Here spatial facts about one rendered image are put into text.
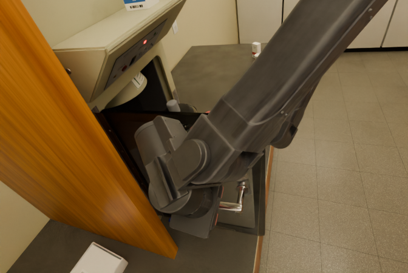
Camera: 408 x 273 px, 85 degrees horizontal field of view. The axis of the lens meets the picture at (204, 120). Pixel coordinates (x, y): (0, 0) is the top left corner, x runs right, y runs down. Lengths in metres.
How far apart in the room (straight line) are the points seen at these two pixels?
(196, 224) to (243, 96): 0.23
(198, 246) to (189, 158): 0.51
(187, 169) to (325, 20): 0.18
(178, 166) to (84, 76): 0.23
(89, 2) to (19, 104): 0.22
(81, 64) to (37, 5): 0.10
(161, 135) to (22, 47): 0.17
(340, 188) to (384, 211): 0.27
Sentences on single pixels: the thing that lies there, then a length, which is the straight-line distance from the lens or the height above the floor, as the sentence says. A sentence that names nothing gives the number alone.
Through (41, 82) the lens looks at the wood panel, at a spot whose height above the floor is 1.50.
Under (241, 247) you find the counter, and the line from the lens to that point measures 0.70.
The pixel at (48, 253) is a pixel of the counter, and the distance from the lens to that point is 0.93.
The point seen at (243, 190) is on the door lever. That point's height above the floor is 1.20.
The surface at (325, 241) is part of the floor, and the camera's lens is 1.78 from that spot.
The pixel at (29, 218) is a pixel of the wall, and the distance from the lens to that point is 1.00.
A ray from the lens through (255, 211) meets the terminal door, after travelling 0.54.
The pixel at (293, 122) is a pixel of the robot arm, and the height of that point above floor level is 1.25.
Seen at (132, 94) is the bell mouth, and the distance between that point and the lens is 0.59.
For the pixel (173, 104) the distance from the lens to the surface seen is 0.55.
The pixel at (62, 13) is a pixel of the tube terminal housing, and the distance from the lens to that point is 0.45.
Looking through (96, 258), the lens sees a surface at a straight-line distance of 0.78.
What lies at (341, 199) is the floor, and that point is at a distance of 1.95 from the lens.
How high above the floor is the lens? 1.60
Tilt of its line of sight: 39 degrees down
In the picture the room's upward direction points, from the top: 13 degrees counter-clockwise
